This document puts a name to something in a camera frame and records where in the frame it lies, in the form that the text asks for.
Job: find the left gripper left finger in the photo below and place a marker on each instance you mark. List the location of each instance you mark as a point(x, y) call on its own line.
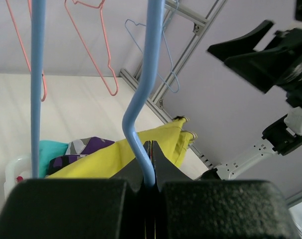
point(76, 208)

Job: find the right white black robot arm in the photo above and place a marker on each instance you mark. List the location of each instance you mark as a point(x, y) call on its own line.
point(280, 138)

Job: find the purple white patterned trousers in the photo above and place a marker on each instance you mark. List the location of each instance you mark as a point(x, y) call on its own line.
point(76, 150)

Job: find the aluminium frame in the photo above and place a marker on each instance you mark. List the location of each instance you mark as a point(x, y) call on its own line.
point(154, 102)

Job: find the olive yellow trousers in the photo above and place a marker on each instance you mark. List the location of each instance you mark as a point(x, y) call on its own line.
point(106, 162)

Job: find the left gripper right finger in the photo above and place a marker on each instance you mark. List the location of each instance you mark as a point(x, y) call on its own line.
point(217, 209)

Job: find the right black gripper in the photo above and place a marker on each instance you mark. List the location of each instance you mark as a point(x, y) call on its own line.
point(279, 66)

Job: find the blue wire hanger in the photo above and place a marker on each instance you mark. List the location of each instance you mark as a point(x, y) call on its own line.
point(137, 102)
point(154, 33)

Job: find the teal trousers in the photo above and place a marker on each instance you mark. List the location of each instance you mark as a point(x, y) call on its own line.
point(49, 150)

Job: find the pink camouflage trousers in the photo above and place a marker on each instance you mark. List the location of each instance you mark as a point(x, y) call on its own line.
point(19, 178)

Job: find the white plastic basket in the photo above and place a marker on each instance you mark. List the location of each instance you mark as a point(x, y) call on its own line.
point(20, 166)

